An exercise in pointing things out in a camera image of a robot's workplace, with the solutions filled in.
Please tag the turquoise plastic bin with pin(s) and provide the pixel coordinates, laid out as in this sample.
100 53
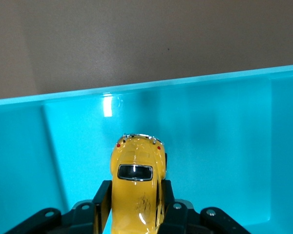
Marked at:
222 146

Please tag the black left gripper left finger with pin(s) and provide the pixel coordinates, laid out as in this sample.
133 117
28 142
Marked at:
83 219

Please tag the brown table cover sheet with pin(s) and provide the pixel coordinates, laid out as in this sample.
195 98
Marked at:
136 36

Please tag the yellow beetle toy car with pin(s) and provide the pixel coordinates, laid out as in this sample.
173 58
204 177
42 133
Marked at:
134 192

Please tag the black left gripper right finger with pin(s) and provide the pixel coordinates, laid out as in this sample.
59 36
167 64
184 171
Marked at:
185 221

